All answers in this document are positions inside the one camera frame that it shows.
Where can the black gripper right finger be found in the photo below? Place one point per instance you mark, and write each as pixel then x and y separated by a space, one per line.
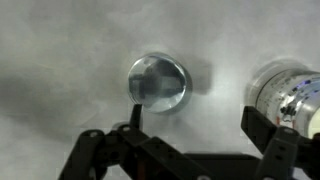
pixel 283 148

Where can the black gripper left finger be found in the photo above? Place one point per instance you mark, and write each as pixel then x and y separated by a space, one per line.
pixel 140 156

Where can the silver round lid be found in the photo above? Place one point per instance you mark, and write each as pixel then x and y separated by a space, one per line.
pixel 159 83

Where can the silver jar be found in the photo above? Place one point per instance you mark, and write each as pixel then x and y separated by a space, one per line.
pixel 287 92

